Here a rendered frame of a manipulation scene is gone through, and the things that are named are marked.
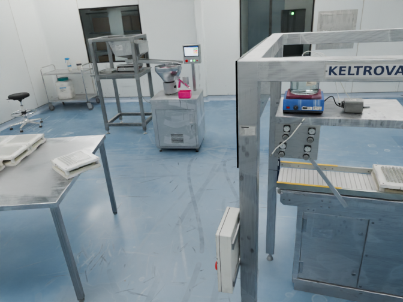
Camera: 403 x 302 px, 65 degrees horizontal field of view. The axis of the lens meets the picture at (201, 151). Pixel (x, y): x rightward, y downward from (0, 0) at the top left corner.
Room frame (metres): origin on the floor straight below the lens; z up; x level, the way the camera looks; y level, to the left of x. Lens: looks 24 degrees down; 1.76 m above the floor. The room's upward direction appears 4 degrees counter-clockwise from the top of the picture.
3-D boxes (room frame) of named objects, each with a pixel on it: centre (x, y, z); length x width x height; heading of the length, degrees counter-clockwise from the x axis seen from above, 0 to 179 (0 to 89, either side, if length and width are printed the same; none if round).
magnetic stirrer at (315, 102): (1.61, -0.55, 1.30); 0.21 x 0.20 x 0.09; 161
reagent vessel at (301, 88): (1.61, -0.56, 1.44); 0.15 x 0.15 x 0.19
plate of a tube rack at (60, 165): (1.99, 0.88, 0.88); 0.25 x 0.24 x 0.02; 134
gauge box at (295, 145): (1.53, -0.51, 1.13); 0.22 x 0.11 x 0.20; 71
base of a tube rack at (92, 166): (1.99, 0.88, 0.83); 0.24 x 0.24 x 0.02; 44
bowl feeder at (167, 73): (4.31, 0.31, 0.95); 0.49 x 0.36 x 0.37; 79
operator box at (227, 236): (0.91, -0.08, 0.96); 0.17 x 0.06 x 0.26; 161
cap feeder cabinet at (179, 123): (4.24, 0.28, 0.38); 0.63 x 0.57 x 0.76; 79
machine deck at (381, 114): (1.60, -0.74, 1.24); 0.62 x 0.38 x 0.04; 71
